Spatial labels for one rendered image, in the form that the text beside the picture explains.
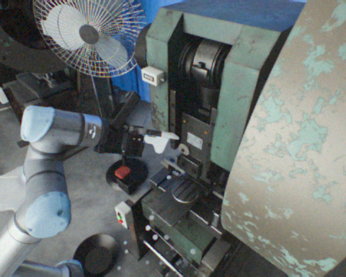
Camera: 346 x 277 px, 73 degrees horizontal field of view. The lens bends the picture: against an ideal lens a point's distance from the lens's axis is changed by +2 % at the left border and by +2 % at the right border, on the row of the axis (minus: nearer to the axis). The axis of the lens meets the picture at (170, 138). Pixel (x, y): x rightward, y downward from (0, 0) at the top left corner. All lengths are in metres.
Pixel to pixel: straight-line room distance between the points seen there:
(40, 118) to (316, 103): 0.47
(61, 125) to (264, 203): 0.41
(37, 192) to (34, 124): 0.13
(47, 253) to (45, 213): 1.53
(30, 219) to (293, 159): 0.43
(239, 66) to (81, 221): 1.71
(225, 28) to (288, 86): 0.41
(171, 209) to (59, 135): 0.65
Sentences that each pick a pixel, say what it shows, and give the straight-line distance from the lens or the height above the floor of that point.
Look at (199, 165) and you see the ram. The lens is 0.95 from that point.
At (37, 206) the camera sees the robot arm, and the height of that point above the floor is 1.31.
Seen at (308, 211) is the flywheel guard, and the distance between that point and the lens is 0.38.
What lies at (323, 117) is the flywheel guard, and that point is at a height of 1.51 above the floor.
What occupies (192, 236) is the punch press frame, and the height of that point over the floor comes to 0.65.
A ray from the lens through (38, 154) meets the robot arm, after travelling 0.57.
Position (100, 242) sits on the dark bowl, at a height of 0.02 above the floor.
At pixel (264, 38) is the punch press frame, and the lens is 0.65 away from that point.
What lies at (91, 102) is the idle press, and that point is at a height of 0.43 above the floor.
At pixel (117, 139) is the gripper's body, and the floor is 1.28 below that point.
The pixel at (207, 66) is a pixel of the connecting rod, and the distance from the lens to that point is 0.75.
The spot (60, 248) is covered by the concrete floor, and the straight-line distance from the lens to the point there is 1.99.
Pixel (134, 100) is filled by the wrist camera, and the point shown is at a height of 1.35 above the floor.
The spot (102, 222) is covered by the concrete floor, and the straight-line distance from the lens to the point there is 1.99.
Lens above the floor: 1.67
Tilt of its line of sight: 41 degrees down
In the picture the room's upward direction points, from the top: straight up
